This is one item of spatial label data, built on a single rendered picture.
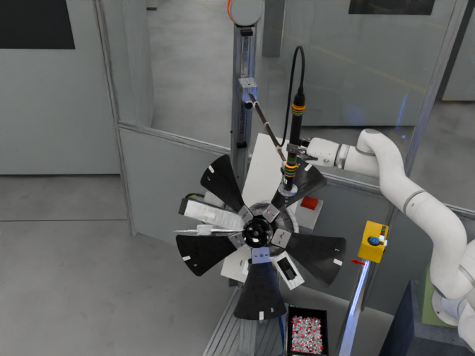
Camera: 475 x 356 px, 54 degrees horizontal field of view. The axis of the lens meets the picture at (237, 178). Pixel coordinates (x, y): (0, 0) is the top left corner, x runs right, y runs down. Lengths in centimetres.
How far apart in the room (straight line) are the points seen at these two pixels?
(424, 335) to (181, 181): 167
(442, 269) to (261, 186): 102
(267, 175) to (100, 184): 222
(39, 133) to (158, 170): 130
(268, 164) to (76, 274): 178
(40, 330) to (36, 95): 169
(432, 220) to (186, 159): 182
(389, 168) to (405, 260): 145
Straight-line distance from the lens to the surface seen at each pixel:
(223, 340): 295
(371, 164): 158
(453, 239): 137
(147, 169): 309
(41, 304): 338
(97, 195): 403
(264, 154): 219
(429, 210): 138
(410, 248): 282
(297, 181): 193
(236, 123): 238
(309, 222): 250
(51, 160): 417
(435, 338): 214
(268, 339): 296
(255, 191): 219
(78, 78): 368
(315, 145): 162
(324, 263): 192
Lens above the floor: 259
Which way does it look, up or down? 39 degrees down
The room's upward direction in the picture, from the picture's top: 2 degrees clockwise
